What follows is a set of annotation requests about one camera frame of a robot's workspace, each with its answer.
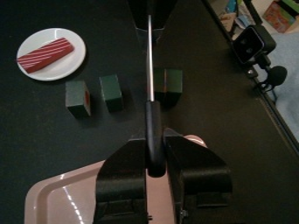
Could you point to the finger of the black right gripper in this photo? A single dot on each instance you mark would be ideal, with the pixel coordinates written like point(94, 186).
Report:
point(153, 16)

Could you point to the pink plastic tray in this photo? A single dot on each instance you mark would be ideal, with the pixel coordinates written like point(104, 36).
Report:
point(62, 198)

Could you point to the orange cardboard box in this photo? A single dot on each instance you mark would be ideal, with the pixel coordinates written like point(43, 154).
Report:
point(279, 14)

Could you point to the green sushi piece red centre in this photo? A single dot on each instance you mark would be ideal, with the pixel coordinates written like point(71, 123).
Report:
point(78, 98)

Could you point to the black table-level camera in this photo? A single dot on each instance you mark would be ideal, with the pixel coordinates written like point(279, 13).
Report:
point(253, 43)

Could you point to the long green sushi roll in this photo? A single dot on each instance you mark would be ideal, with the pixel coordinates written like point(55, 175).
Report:
point(169, 84)

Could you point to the green sushi roll piece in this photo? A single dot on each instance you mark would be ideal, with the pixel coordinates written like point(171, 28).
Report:
point(111, 92)

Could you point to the red striped toy fish slice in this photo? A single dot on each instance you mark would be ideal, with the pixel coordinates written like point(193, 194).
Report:
point(44, 55)

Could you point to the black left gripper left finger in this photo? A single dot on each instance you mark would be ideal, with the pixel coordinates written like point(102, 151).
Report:
point(122, 175)

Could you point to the white round plate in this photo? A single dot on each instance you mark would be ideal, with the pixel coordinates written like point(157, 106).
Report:
point(51, 54)

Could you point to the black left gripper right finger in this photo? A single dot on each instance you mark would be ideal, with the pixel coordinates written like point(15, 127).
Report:
point(198, 172)

